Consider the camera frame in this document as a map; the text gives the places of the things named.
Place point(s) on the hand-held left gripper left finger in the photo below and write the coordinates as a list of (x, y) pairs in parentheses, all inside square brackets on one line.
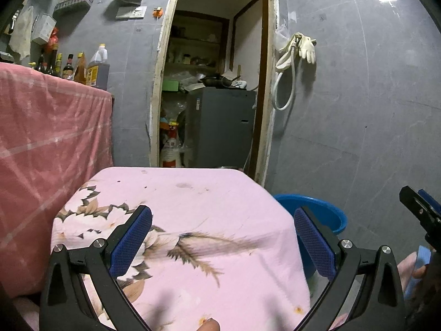
[(131, 241)]

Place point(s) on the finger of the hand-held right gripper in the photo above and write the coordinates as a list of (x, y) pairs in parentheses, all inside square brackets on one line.
[(418, 210), (432, 201)]

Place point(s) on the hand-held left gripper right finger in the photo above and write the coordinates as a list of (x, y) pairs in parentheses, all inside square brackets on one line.
[(315, 244)]

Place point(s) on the blue plastic bucket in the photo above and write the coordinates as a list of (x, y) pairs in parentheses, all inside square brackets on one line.
[(330, 213)]

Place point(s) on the pink floral table cloth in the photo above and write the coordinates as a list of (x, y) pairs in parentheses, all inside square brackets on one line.
[(206, 207)]

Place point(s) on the red label plastic bottle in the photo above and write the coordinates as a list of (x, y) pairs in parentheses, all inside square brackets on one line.
[(170, 150)]

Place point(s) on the pink checked cloth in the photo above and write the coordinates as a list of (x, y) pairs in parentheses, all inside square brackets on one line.
[(48, 138)]

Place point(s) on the grey washing machine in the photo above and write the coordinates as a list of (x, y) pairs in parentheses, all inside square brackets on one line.
[(220, 127)]

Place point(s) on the green box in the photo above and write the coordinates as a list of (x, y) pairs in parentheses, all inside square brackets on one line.
[(171, 85)]

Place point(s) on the large oil jug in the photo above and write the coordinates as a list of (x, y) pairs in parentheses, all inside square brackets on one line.
[(98, 72)]

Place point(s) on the orange sauce bottle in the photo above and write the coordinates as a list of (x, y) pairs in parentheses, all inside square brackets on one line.
[(80, 72)]

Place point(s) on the black wok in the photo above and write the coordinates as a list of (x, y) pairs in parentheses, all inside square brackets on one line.
[(212, 82)]

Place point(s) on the dark bottle with label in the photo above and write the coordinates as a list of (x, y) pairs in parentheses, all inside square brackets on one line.
[(69, 69)]

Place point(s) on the cream rubber glove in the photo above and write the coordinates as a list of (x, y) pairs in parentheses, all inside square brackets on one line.
[(284, 60), (307, 50)]

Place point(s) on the yellow capped bottle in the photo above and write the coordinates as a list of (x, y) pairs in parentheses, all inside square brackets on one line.
[(59, 65)]

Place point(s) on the tall dark sauce bottle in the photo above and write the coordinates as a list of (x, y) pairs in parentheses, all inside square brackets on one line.
[(52, 63)]

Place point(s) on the short dark sauce bottle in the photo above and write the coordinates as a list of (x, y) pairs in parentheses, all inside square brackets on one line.
[(41, 64)]

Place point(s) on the clear plastic bag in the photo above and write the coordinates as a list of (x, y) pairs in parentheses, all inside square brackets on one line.
[(282, 34)]

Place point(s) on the wooden shelf unit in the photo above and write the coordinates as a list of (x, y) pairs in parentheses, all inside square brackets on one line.
[(196, 38)]

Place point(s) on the red plastic bag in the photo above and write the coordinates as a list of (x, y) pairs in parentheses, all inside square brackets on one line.
[(53, 39)]

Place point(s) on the cream hanging rag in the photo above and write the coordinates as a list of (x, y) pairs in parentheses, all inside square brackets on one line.
[(21, 31)]

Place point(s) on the wooden door frame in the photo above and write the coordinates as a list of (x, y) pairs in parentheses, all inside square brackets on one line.
[(156, 93)]

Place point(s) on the white wall switch panel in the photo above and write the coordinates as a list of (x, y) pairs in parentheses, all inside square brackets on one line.
[(131, 12)]

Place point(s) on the white wall box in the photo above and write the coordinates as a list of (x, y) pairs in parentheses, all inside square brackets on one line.
[(44, 29)]

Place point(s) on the orange wall hook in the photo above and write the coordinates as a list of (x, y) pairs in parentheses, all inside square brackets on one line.
[(157, 12)]

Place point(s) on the grey wall shelf rack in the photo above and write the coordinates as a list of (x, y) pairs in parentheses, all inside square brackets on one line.
[(74, 5)]

